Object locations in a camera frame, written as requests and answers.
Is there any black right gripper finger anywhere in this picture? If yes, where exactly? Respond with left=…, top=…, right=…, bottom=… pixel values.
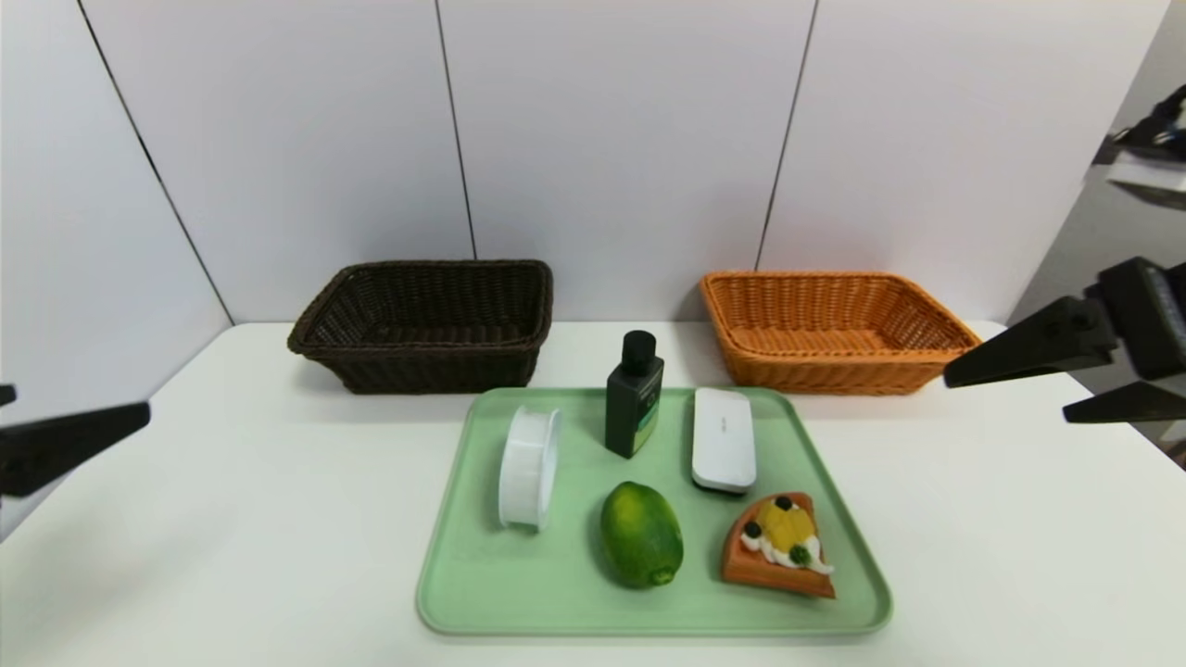
left=1062, top=381, right=1186, bottom=424
left=943, top=296, right=1119, bottom=389

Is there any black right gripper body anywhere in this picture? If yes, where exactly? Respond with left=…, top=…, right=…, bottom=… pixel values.
left=1097, top=256, right=1186, bottom=381

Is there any white rectangular case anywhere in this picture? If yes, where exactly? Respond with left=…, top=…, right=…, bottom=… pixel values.
left=692, top=387, right=759, bottom=496

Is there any dark green pump bottle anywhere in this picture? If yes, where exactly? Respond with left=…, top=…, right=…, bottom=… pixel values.
left=605, top=330, right=665, bottom=459

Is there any green lime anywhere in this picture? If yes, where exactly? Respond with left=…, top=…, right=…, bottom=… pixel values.
left=599, top=481, right=685, bottom=590

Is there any white round plastic container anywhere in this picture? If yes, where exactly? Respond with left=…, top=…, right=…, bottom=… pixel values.
left=498, top=405, right=562, bottom=533

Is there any orange wicker basket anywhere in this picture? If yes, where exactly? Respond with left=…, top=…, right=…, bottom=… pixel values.
left=700, top=270, right=983, bottom=396

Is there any dark brown wicker basket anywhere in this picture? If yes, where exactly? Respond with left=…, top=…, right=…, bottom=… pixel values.
left=286, top=258, right=554, bottom=395

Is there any light green plastic tray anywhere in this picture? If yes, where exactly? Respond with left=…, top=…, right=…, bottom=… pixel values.
left=415, top=386, right=895, bottom=638

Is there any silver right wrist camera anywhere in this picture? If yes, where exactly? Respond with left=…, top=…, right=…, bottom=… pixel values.
left=1107, top=83, right=1186, bottom=209

